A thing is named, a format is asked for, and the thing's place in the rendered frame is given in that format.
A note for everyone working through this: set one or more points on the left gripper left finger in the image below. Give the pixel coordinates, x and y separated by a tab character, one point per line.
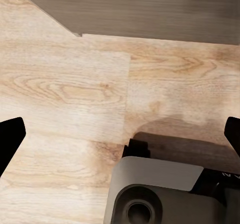
12	134

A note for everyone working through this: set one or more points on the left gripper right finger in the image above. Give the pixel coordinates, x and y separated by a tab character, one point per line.
232	133

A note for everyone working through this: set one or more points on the dishwasher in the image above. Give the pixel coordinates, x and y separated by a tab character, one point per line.
202	21

